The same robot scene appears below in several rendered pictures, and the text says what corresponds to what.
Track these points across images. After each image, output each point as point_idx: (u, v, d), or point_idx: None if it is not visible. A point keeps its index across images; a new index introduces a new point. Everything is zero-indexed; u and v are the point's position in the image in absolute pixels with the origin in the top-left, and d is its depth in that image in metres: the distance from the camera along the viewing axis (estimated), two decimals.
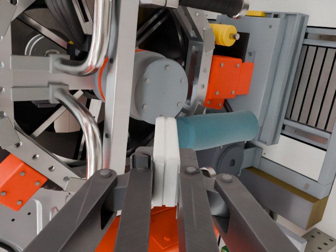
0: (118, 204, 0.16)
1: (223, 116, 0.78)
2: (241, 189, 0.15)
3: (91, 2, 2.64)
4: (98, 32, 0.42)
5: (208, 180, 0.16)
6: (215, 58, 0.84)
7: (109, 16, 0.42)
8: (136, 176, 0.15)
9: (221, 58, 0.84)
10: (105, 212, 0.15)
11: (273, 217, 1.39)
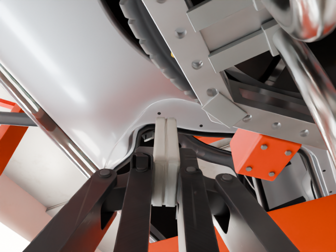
0: (118, 204, 0.16)
1: None
2: (241, 189, 0.15)
3: None
4: None
5: (208, 180, 0.16)
6: None
7: None
8: (136, 176, 0.15)
9: None
10: (105, 212, 0.15)
11: None
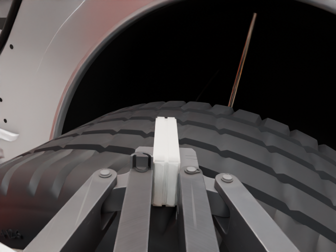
0: (118, 204, 0.16)
1: None
2: (241, 189, 0.15)
3: None
4: None
5: (208, 180, 0.16)
6: None
7: None
8: (136, 176, 0.15)
9: None
10: (105, 212, 0.15)
11: None
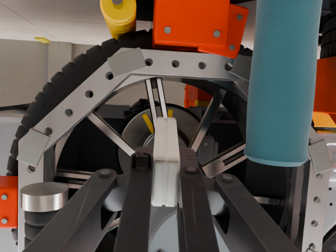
0: (118, 204, 0.16)
1: (258, 69, 0.41)
2: (241, 189, 0.15)
3: None
4: None
5: (208, 180, 0.16)
6: (156, 43, 0.49)
7: None
8: (136, 176, 0.15)
9: (156, 32, 0.48)
10: (105, 212, 0.15)
11: None
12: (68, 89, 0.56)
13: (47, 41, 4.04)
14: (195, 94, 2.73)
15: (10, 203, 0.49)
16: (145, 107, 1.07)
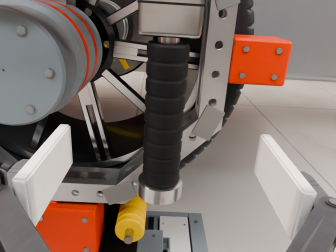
0: None
1: None
2: None
3: None
4: None
5: None
6: (94, 208, 0.56)
7: None
8: None
9: (94, 217, 0.55)
10: None
11: None
12: None
13: None
14: None
15: (237, 68, 0.46)
16: (127, 73, 1.04)
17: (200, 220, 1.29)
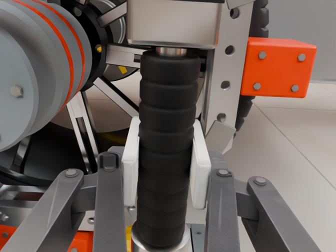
0: (85, 204, 0.15)
1: None
2: (274, 193, 0.14)
3: None
4: None
5: (240, 183, 0.16)
6: (85, 237, 0.48)
7: None
8: (105, 177, 0.15)
9: (84, 247, 0.48)
10: (72, 213, 0.15)
11: None
12: None
13: None
14: None
15: (251, 77, 0.39)
16: (125, 77, 0.97)
17: (203, 231, 1.22)
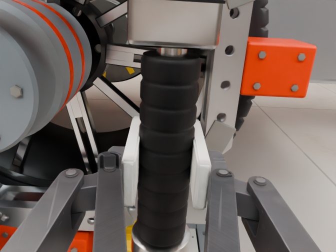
0: (85, 204, 0.15)
1: None
2: (274, 193, 0.14)
3: None
4: None
5: (240, 183, 0.16)
6: (85, 237, 0.48)
7: None
8: (105, 177, 0.15)
9: (84, 247, 0.48)
10: (72, 213, 0.15)
11: None
12: None
13: None
14: None
15: (250, 77, 0.39)
16: (132, 77, 0.96)
17: None
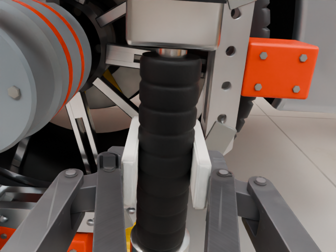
0: (84, 204, 0.15)
1: None
2: (274, 193, 0.14)
3: None
4: None
5: (240, 183, 0.16)
6: (84, 238, 0.48)
7: None
8: (104, 177, 0.15)
9: (83, 249, 0.48)
10: (72, 213, 0.15)
11: None
12: None
13: None
14: None
15: (252, 78, 0.39)
16: None
17: None
